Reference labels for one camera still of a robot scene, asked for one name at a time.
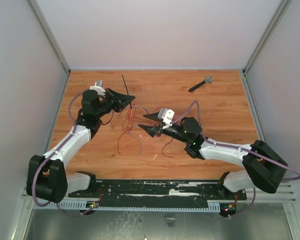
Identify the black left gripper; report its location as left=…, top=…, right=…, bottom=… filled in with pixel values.
left=95, top=88, right=136, bottom=118

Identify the black zip tie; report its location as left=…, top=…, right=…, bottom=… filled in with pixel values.
left=121, top=74, right=132, bottom=109

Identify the yellow wire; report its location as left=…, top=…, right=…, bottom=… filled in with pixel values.
left=123, top=106, right=147, bottom=121

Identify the red wire tangle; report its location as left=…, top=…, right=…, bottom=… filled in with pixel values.
left=116, top=106, right=176, bottom=159

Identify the purple dark wire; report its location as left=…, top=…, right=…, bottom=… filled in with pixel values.
left=161, top=142, right=175, bottom=159

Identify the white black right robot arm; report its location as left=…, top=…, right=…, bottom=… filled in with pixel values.
left=139, top=108, right=288, bottom=199

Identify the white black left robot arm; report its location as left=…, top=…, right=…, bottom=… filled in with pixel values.
left=26, top=87, right=135, bottom=207

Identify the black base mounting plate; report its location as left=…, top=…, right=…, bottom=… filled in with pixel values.
left=68, top=179, right=247, bottom=207

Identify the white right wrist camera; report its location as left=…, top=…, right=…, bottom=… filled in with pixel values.
left=157, top=108, right=175, bottom=127

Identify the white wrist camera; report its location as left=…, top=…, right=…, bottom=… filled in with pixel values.
left=89, top=80, right=106, bottom=97
left=157, top=108, right=175, bottom=127

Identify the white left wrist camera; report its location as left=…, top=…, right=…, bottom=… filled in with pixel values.
left=89, top=80, right=106, bottom=97

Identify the adjustable wrench black handle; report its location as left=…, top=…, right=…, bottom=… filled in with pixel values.
left=188, top=75, right=214, bottom=93

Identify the grey slotted cable duct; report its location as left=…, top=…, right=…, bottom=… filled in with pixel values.
left=33, top=199, right=221, bottom=213

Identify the aluminium frame rail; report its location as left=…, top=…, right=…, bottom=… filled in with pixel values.
left=242, top=182, right=297, bottom=204

